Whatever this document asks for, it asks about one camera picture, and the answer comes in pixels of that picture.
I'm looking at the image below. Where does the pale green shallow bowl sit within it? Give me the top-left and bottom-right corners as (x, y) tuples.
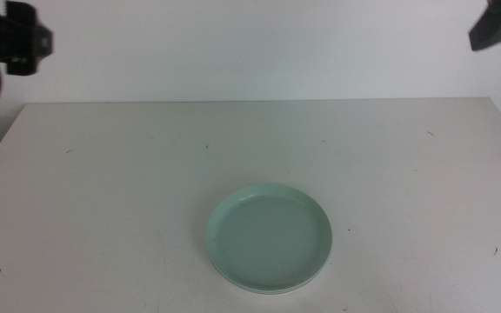
(204, 183), (334, 291)

